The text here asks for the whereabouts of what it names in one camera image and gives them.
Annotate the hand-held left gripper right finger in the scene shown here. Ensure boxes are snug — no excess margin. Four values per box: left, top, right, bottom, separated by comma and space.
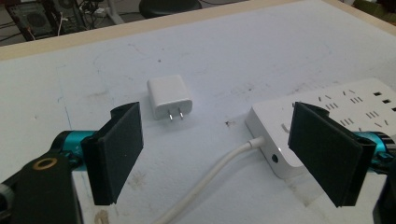
288, 101, 377, 208

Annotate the black computer tower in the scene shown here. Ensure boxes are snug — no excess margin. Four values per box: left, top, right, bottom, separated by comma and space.
5, 0, 87, 41

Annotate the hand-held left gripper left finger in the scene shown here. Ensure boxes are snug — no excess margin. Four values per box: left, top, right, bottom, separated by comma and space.
80, 101, 145, 206

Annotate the white power strip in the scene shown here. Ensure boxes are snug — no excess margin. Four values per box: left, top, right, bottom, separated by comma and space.
245, 77, 396, 180

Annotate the white power strip cable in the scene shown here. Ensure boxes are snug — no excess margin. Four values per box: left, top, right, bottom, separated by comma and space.
152, 135, 266, 224

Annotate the black round stool seat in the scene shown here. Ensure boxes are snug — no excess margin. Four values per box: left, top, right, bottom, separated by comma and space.
138, 0, 203, 20

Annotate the white plug charger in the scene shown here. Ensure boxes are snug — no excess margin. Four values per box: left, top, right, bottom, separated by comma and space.
147, 74, 193, 121

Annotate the white metal stand leg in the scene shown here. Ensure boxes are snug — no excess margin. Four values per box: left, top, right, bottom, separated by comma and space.
105, 0, 125, 26

